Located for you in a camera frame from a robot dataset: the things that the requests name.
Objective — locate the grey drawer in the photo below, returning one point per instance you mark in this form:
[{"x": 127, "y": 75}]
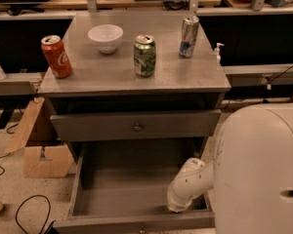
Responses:
[
  {"x": 121, "y": 186},
  {"x": 136, "y": 125}
]

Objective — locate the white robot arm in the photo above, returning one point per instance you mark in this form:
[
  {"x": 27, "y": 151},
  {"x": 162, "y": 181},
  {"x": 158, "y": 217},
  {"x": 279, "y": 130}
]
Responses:
[{"x": 251, "y": 173}]

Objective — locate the grey drawer cabinet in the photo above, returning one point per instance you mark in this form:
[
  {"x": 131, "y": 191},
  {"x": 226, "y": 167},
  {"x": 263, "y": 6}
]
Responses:
[{"x": 108, "y": 83}]

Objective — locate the grey top drawer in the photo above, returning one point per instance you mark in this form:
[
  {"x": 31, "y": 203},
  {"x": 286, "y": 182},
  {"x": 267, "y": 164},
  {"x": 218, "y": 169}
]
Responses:
[{"x": 136, "y": 125}]

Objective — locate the green soda can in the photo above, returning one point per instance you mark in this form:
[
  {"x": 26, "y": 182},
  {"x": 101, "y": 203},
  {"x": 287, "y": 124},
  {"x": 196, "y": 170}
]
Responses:
[{"x": 144, "y": 55}]

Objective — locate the white bowl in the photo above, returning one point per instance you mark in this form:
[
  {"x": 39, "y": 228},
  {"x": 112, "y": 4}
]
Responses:
[{"x": 106, "y": 37}]

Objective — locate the white pump bottle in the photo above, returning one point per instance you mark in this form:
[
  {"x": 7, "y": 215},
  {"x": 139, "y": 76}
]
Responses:
[{"x": 217, "y": 51}]

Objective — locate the silver blue energy can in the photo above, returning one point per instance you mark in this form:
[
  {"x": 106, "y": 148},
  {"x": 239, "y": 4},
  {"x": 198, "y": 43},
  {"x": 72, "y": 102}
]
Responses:
[{"x": 190, "y": 27}]

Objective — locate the red cola can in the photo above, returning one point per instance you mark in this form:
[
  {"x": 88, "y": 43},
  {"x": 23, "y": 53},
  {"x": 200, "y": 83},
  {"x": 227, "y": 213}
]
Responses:
[{"x": 55, "y": 54}]

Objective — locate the cardboard box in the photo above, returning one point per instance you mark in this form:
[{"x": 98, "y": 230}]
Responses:
[{"x": 44, "y": 156}]

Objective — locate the black power adapter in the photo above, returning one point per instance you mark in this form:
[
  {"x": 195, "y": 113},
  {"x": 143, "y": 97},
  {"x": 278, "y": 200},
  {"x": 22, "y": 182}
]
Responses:
[{"x": 50, "y": 229}]

